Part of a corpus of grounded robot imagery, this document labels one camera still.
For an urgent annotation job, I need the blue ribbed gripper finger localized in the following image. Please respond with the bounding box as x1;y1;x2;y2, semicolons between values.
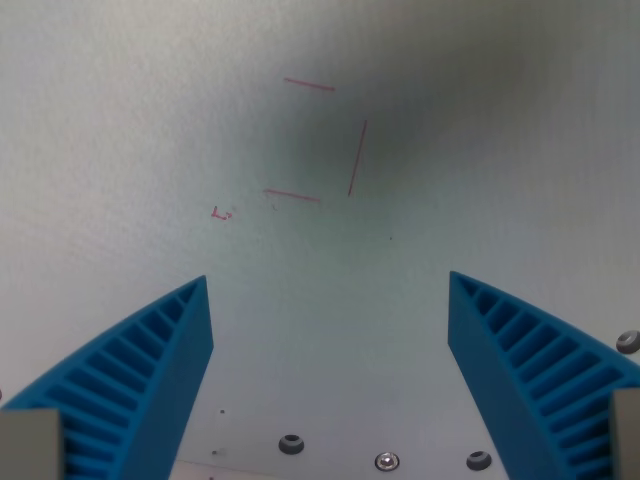
0;274;215;480
446;270;640;480

